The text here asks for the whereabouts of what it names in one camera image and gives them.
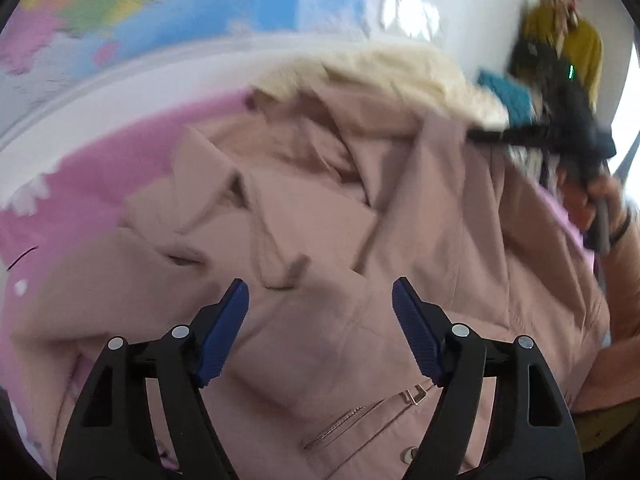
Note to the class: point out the white wall switch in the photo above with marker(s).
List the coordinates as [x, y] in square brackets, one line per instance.
[431, 21]

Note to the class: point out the pink floral blanket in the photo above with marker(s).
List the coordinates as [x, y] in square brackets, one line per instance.
[100, 160]

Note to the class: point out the colourful wall map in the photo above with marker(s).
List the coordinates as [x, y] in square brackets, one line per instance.
[150, 0]

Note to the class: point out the person's right forearm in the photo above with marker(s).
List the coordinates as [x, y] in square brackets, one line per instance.
[620, 310]

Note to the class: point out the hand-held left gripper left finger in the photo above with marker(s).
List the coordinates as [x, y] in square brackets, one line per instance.
[225, 335]

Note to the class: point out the pink jacket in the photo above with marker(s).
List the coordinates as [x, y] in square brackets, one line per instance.
[325, 210]

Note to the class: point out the cream garment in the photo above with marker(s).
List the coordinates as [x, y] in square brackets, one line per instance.
[400, 75]

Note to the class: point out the yellow cardigan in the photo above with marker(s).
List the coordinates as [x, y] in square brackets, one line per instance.
[585, 45]

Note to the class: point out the mustard brown garment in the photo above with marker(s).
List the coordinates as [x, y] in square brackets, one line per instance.
[595, 430]

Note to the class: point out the white wall socket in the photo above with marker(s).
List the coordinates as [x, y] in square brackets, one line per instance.
[410, 12]
[390, 5]

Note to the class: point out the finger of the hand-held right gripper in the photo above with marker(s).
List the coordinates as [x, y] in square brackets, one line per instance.
[505, 136]

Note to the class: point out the black wrist band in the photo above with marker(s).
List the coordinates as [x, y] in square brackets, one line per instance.
[624, 227]

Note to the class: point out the teal cloth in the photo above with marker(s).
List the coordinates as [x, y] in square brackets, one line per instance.
[510, 95]

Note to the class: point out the person's right hand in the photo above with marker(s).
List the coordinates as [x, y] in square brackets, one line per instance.
[575, 200]

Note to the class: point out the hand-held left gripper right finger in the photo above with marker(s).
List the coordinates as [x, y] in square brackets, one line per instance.
[417, 330]

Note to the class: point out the black handbag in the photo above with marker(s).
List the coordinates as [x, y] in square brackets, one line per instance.
[525, 57]

